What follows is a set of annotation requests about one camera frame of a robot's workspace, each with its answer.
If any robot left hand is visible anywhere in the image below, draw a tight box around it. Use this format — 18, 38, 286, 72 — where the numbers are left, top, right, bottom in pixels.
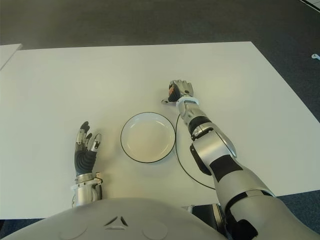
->
73, 121, 103, 177

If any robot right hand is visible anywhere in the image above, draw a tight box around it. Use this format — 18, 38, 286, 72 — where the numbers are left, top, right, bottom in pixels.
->
161, 79, 195, 105

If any white plate black rim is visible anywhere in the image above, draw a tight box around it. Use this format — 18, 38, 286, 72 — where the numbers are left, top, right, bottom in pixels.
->
120, 111, 176, 165

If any grey robot torso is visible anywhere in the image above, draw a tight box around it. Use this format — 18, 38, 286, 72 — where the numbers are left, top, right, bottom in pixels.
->
0, 197, 232, 240

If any metal table leg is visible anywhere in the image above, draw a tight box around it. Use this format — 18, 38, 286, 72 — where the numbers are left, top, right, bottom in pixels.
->
181, 203, 226, 228

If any white side table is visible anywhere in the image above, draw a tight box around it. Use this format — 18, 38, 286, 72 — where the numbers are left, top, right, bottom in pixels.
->
0, 43, 23, 71

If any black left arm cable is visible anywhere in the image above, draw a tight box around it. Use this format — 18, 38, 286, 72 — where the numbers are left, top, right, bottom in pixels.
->
96, 178, 104, 201

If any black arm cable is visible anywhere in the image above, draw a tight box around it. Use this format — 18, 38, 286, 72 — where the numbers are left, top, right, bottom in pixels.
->
174, 114, 216, 190
96, 178, 104, 201

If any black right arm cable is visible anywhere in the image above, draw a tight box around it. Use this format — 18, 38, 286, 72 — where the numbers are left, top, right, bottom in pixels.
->
174, 114, 216, 190

